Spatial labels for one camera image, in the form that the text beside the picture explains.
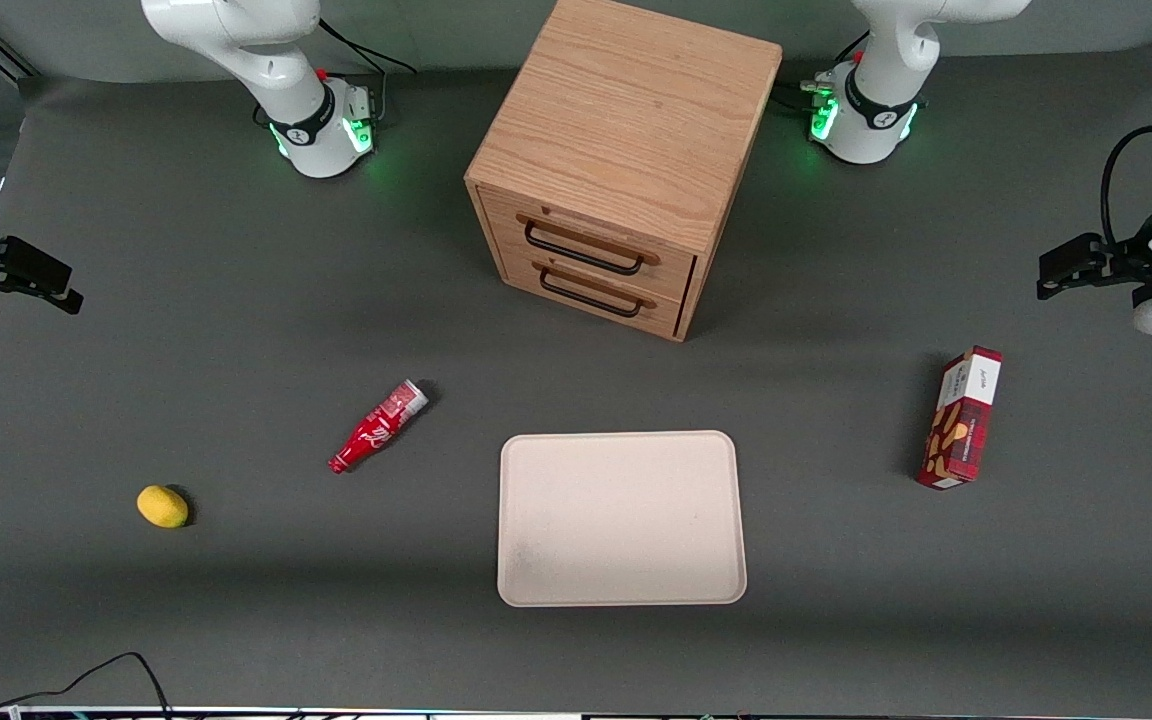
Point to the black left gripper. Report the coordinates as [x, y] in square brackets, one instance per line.
[1123, 261]

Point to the red tartan cookie box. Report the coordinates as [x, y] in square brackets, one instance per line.
[961, 425]

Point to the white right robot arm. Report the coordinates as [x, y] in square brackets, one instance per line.
[266, 60]

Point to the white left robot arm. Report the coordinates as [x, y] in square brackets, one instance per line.
[881, 90]

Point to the beige rectangular tray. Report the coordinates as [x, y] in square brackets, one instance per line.
[621, 520]

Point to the yellow lemon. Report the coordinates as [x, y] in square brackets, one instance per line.
[162, 506]

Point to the red cola bottle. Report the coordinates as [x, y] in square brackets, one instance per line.
[376, 428]

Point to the oak wooden drawer cabinet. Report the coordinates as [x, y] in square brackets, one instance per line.
[626, 120]

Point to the wooden drawer front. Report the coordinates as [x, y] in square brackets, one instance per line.
[586, 305]
[591, 240]

